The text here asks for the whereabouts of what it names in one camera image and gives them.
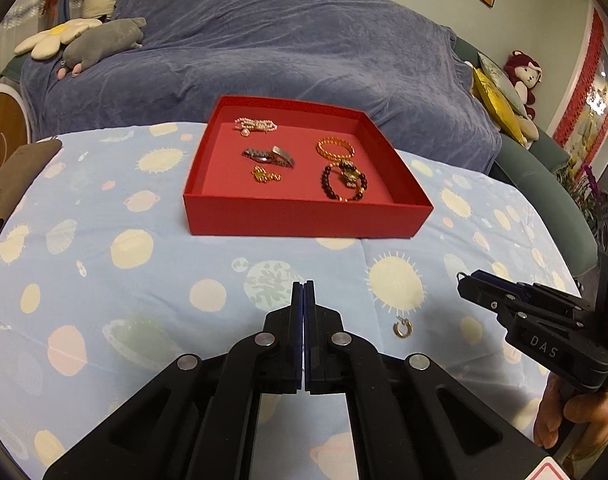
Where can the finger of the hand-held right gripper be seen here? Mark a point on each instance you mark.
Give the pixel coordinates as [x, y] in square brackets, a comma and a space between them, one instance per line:
[549, 345]
[549, 302]

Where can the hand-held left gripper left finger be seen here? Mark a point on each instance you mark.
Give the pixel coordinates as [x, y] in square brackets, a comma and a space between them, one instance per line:
[279, 350]

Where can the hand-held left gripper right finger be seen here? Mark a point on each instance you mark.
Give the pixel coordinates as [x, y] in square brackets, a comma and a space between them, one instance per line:
[329, 350]

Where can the red cardboard box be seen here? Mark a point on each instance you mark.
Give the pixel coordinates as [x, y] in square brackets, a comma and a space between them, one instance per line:
[284, 217]

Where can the small gold watch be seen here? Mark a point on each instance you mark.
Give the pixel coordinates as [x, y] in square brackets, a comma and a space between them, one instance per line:
[350, 176]

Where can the silver metal watch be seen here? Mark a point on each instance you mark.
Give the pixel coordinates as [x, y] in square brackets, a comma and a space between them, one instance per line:
[279, 159]

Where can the person's right hand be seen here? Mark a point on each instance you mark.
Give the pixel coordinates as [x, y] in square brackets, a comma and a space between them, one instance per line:
[546, 420]

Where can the potted flowering plant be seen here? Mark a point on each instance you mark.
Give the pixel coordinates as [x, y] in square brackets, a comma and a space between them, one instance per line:
[574, 185]

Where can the teal sofa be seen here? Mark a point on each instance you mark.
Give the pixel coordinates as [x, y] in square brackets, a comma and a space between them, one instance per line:
[539, 160]

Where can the yellow cushion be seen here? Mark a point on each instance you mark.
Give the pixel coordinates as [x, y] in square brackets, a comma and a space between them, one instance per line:
[494, 102]

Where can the red trimmed glass door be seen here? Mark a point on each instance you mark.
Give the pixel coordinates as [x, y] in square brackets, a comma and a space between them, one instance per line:
[591, 50]

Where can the red monkey plush toy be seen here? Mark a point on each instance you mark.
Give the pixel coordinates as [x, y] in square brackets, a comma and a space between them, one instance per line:
[521, 67]

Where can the grey patterned cushion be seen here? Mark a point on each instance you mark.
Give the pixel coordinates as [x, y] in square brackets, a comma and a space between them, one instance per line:
[499, 72]

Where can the dark brown notebook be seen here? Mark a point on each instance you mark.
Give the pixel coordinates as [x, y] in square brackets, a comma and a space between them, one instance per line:
[19, 175]

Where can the purple-blue sofa blanket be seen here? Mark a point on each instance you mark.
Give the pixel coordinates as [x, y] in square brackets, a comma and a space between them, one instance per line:
[284, 35]

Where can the grey plush toy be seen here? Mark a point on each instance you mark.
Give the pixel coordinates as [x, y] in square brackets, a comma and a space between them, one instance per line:
[104, 40]

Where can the flower-shaped cushion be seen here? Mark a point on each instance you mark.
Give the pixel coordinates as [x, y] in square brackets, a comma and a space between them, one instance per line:
[49, 40]

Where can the silver tinsel garland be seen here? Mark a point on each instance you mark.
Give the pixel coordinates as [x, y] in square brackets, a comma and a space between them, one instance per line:
[21, 10]

